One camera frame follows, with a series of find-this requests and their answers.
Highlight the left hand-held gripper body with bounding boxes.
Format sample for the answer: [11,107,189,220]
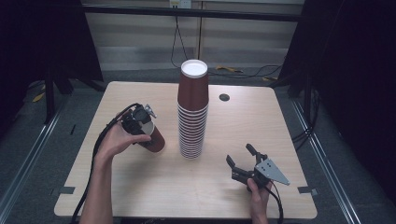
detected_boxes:
[120,104,158,136]

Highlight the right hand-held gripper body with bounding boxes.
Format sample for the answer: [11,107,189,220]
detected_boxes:
[246,158,291,192]

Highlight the single brown paper cup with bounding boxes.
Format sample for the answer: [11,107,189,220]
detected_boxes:
[138,119,166,154]

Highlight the stack of brown paper cups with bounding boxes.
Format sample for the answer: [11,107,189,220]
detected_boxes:
[177,59,209,161]

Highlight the person's left hand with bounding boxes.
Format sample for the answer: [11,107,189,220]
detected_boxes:
[93,113,152,166]

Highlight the person's right hand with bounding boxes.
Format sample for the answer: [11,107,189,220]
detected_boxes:
[247,177,274,217]

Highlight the black metal stand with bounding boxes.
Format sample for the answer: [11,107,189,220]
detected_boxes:
[44,66,58,125]
[303,74,314,127]

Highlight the black horizontal bar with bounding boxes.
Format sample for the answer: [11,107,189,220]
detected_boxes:
[81,4,303,22]

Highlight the dark curtain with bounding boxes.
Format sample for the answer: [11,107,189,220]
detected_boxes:
[0,0,105,138]
[277,0,396,199]

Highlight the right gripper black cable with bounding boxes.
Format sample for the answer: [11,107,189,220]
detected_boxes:
[264,183,285,224]

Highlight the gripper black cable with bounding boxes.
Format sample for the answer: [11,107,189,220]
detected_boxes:
[264,183,285,224]
[70,102,142,224]

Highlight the bundle of black cables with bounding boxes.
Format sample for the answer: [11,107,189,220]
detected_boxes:
[291,90,322,152]

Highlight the metal floor rail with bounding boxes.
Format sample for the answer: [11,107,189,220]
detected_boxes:
[290,99,362,224]
[0,105,63,217]

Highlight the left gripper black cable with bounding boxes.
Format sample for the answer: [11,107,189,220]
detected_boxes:
[70,102,142,224]

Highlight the black floor cable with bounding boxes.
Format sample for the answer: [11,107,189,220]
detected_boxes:
[207,63,284,79]

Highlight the hanging black cable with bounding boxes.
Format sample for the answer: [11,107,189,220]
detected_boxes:
[170,15,188,69]

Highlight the white wall socket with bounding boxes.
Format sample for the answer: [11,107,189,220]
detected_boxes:
[169,0,192,9]

